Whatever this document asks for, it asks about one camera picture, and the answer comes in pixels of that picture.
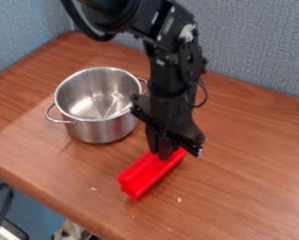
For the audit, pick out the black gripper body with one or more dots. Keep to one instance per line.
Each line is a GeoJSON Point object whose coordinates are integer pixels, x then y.
{"type": "Point", "coordinates": [168, 114]}

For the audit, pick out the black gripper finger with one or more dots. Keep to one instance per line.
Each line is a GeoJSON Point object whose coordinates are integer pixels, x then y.
{"type": "Point", "coordinates": [152, 138]}
{"type": "Point", "coordinates": [167, 144]}

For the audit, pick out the red plastic block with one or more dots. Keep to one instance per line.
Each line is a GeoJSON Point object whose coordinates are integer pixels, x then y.
{"type": "Point", "coordinates": [146, 171]}

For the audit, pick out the metal pot with handles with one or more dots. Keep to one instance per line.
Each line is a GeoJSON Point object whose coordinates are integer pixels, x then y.
{"type": "Point", "coordinates": [91, 104]}

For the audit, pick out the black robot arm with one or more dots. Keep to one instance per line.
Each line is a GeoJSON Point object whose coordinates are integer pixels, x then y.
{"type": "Point", "coordinates": [166, 27]}

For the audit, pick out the light object under table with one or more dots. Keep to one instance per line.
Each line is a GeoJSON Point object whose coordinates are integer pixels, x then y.
{"type": "Point", "coordinates": [71, 231]}

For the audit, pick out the black and white chair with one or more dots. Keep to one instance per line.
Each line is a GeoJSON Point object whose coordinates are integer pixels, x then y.
{"type": "Point", "coordinates": [13, 232]}

